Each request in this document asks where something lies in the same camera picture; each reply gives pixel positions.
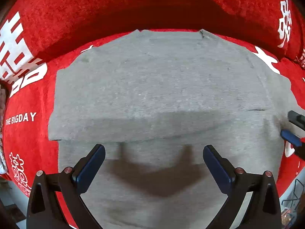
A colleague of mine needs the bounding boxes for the grey knitted garment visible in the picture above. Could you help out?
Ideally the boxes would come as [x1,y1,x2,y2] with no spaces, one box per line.
[47,29,305,229]

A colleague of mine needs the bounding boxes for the red pillow with white print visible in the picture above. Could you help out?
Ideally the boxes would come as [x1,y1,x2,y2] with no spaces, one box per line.
[1,0,304,84]

